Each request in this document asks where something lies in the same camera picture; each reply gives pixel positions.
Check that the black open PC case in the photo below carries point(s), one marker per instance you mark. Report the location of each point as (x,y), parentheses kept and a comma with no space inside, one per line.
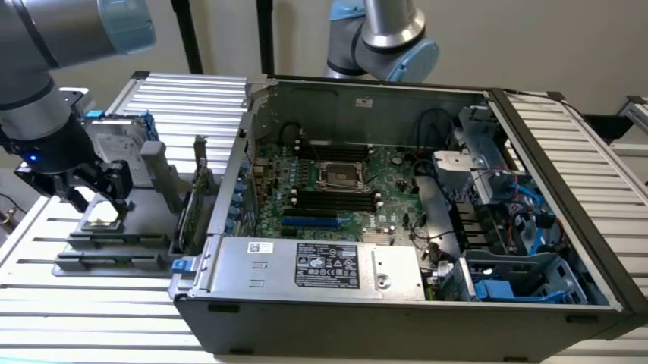
(385,326)

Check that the blue expansion slot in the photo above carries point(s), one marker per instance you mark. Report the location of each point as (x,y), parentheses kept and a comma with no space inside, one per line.
(310,223)

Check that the silver CPU chip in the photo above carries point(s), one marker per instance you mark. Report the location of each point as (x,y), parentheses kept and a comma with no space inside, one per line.
(103,214)

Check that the black stand pole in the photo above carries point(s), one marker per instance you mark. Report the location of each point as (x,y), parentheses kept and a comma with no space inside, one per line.
(187,34)
(264,36)

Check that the grey parts rack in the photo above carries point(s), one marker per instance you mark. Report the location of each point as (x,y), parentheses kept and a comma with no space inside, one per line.
(147,212)

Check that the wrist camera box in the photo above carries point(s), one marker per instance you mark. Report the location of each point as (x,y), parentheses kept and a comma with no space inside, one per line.
(76,100)

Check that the black RAM slot bank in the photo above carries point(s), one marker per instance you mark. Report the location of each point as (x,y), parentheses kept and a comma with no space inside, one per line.
(337,199)
(334,151)

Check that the grey drive cage blue clips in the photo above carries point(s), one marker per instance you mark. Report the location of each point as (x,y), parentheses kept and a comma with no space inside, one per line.
(521,277)

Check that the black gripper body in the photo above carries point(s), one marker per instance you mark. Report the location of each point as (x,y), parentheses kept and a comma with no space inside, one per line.
(51,159)

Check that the metal disk bay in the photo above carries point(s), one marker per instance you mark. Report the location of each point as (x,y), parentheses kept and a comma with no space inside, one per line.
(476,163)

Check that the black expansion slot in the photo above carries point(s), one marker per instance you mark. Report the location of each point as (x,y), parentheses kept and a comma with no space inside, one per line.
(309,213)

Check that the metal CPU socket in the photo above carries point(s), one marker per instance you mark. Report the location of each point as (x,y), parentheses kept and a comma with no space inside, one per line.
(339,174)

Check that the aluminium frame table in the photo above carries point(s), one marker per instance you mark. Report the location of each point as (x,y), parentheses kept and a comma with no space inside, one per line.
(632,113)

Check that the green graphics card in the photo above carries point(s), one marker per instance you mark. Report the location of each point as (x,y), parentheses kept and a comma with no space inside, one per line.
(195,212)

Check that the black fan shroud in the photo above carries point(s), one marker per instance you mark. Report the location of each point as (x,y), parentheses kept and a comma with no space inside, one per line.
(435,204)

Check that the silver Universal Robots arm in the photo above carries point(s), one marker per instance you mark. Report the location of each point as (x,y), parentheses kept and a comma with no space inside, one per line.
(35,68)

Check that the hard disk with blue caddy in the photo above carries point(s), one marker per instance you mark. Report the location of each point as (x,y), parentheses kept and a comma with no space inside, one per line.
(119,140)

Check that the silver power supply unit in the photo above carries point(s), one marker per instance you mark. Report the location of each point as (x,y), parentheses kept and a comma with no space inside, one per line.
(263,273)

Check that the green motherboard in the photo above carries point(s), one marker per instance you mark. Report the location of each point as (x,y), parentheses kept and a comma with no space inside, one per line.
(385,216)

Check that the black box beside table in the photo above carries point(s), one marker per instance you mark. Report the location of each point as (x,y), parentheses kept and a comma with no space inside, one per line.
(604,127)

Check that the blue case latch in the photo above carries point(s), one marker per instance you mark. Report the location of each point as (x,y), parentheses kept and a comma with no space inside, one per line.
(182,266)

